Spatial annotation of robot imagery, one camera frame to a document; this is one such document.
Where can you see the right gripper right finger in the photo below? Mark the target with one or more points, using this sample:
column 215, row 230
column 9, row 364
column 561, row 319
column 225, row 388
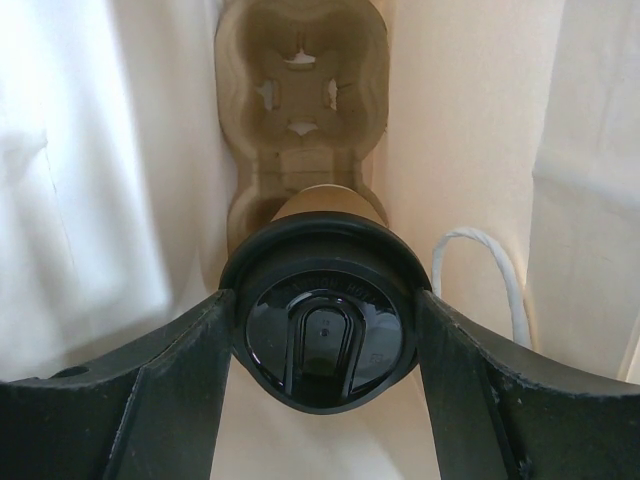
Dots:
column 501, row 411

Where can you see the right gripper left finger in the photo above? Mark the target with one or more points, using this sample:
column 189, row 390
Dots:
column 150, row 409

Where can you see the black coffee cup lid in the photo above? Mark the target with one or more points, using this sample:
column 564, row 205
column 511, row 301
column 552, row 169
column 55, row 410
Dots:
column 325, row 312

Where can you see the brown paper bag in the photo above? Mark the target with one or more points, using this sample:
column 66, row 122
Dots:
column 509, row 166

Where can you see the brown paper coffee cup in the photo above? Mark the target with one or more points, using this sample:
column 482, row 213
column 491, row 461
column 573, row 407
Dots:
column 329, row 198

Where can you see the cardboard cup carrier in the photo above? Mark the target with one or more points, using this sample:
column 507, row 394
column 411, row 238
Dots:
column 303, row 99

